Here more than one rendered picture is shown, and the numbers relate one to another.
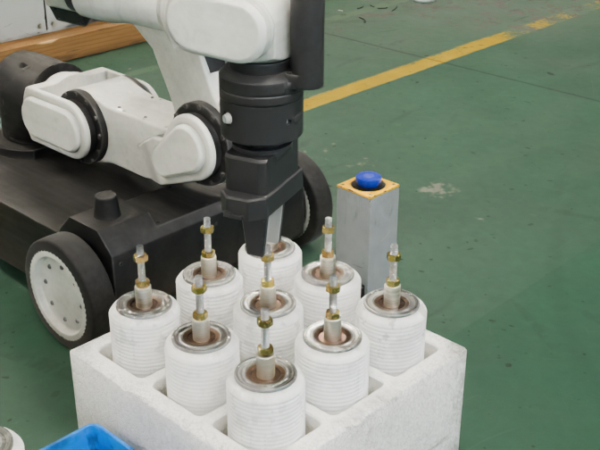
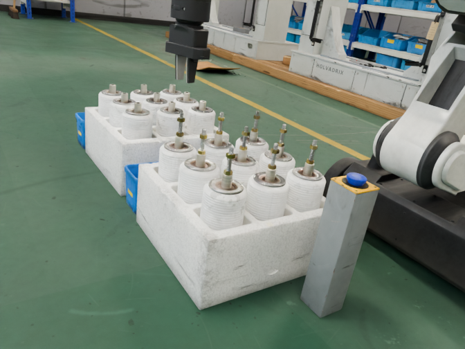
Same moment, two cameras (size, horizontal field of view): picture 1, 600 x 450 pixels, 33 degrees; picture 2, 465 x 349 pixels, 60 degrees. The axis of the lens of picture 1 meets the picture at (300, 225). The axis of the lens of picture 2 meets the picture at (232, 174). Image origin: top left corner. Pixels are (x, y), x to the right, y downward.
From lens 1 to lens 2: 1.63 m
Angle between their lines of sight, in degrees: 88
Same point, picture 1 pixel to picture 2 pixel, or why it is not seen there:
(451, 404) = (197, 264)
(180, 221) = (387, 192)
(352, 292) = (251, 186)
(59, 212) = not seen: hidden behind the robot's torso
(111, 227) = (360, 165)
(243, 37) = not seen: outside the picture
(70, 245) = (346, 160)
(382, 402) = (171, 199)
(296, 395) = (162, 152)
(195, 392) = not seen: hidden behind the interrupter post
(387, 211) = (341, 203)
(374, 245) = (325, 217)
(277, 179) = (176, 39)
